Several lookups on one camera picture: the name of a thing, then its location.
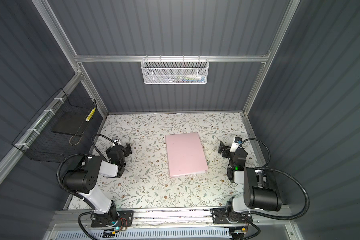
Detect pink file folder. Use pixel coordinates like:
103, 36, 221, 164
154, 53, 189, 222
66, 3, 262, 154
166, 132, 208, 178

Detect pens in white basket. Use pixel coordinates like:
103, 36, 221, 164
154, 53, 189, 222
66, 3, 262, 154
167, 74, 207, 83

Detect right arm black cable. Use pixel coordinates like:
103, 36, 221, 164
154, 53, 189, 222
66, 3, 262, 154
241, 137, 310, 221

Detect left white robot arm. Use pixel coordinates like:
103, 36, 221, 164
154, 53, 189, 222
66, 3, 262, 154
56, 134, 132, 225

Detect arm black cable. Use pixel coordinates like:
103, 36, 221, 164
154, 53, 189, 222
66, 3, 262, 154
56, 133, 121, 240
241, 137, 310, 221

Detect yellow marker pen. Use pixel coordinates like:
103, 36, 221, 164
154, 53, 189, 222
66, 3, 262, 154
85, 107, 96, 122

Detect white wire mesh basket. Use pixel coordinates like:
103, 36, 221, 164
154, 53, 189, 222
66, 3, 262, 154
141, 60, 210, 85

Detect black wire mesh basket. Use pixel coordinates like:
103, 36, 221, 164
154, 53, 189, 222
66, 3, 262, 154
12, 89, 98, 163

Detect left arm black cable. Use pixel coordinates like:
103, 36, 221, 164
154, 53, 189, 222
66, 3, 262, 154
56, 133, 121, 240

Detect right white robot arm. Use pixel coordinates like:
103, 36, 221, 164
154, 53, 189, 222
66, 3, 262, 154
218, 137, 282, 223

